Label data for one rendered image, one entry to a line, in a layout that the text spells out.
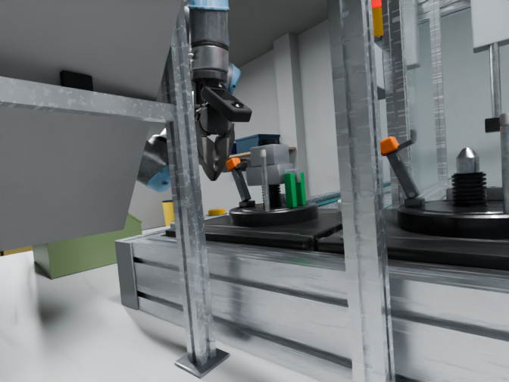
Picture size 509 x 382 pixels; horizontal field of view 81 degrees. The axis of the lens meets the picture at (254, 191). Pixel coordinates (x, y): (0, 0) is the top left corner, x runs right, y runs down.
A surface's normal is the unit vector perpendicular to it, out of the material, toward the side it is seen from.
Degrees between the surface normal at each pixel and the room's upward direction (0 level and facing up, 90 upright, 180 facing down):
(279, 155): 90
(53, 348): 0
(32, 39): 135
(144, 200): 90
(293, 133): 90
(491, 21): 90
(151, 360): 0
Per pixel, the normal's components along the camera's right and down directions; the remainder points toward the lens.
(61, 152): 0.53, 0.69
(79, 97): 0.78, -0.04
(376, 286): -0.62, 0.09
